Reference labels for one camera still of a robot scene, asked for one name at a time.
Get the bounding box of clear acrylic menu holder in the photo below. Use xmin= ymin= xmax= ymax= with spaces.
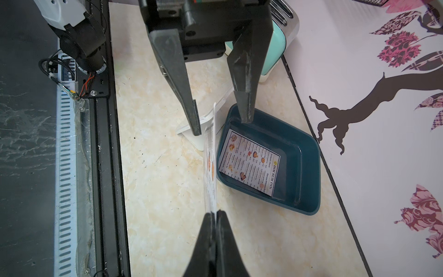
xmin=175 ymin=86 xmax=236 ymax=151

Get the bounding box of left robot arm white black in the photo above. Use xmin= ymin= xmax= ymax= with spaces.
xmin=36 ymin=1 xmax=273 ymax=136

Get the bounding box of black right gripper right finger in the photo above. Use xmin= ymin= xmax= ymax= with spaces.
xmin=215 ymin=210 xmax=250 ymax=277

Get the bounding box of black wire basket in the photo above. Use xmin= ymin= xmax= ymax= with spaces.
xmin=354 ymin=0 xmax=389 ymax=7

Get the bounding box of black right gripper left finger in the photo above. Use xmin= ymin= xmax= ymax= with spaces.
xmin=183 ymin=212 xmax=216 ymax=277

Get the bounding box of mint green toaster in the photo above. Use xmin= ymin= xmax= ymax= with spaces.
xmin=219 ymin=1 xmax=299 ymax=83

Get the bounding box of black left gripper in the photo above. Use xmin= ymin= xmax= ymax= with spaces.
xmin=139 ymin=1 xmax=273 ymax=136

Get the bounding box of white slotted cable duct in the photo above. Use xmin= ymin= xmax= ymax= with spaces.
xmin=53 ymin=51 xmax=78 ymax=277

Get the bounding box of teal plastic bin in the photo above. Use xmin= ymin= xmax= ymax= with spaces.
xmin=217 ymin=105 xmax=321 ymax=215

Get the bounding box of new dim sum menu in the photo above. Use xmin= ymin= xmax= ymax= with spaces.
xmin=218 ymin=129 xmax=281 ymax=196

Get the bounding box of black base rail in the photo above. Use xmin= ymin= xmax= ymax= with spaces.
xmin=82 ymin=1 xmax=131 ymax=277

